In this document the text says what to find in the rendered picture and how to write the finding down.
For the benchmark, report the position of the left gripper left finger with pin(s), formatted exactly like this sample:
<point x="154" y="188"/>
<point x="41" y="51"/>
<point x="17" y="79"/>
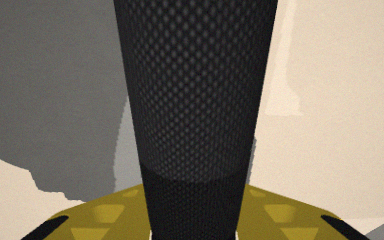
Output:
<point x="121" y="215"/>

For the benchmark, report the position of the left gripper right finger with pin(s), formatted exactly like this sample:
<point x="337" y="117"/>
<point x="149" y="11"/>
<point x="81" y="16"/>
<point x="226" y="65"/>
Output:
<point x="266" y="215"/>

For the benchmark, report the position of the black knurled flashlight barrel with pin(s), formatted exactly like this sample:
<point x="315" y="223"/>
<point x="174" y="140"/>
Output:
<point x="195" y="72"/>

